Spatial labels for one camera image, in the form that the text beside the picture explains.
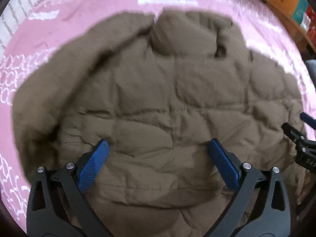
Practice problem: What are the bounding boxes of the pink patterned bed sheet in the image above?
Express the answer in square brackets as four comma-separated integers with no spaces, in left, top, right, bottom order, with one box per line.
[1,0,315,229]

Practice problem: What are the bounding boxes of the red gift boxes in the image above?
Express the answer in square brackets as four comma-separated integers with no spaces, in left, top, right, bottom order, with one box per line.
[300,5,316,45]

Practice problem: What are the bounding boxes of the wooden bedside table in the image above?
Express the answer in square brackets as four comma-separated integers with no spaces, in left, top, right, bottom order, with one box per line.
[260,0,315,60]

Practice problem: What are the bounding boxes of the brown puffer jacket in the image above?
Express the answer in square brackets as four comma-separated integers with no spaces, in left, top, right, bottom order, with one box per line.
[12,10,306,236]

